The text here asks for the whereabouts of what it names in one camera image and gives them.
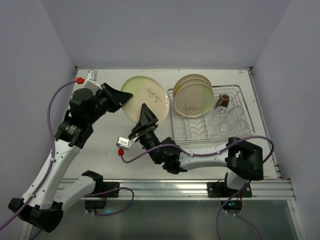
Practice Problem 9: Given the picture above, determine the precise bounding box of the cream plate front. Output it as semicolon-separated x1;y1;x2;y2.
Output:
121;76;170;123

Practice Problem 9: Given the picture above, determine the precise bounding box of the cream plate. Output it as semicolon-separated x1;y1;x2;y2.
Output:
174;74;212;88
173;83;215;118
121;76;170;123
173;78;212;96

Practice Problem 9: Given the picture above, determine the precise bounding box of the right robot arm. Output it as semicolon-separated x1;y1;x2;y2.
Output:
129;103;264;190

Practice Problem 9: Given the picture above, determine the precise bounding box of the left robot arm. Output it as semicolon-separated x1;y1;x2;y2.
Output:
8;83;133;233

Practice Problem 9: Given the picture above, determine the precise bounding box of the cream plate back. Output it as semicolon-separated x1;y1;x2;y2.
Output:
174;74;212;88

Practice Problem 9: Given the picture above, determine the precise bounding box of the clear glass back left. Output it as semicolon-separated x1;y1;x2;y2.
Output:
212;106;228;123

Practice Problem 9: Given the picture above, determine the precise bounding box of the clear glass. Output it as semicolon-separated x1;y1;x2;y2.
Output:
227;105;245;122
213;120;232;138
212;106;228;123
231;119;249;136

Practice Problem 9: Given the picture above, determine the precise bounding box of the clear glass front left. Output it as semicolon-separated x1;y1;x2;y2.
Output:
213;120;232;138

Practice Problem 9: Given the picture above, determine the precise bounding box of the dark red cup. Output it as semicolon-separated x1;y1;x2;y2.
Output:
215;94;230;108

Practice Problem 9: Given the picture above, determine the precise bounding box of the clear glass back right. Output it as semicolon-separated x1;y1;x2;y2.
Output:
227;105;245;122

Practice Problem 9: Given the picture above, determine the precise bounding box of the clear glass front right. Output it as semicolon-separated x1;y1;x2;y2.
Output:
231;119;249;136

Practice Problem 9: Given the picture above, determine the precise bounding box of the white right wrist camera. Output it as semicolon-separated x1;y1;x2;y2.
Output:
116;137;137;150

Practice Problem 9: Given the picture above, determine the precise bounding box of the aluminium mounting rail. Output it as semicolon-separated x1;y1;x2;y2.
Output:
31;178;297;201

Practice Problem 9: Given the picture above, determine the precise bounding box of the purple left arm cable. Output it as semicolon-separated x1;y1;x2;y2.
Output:
0;77;135;240

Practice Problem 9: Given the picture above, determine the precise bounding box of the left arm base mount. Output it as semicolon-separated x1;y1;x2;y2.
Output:
84;181;120;212

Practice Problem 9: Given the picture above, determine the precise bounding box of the metal wire dish rack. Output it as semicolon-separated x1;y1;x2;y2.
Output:
167;85;255;147

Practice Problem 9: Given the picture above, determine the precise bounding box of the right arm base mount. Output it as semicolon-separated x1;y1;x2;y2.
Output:
206;180;253;212

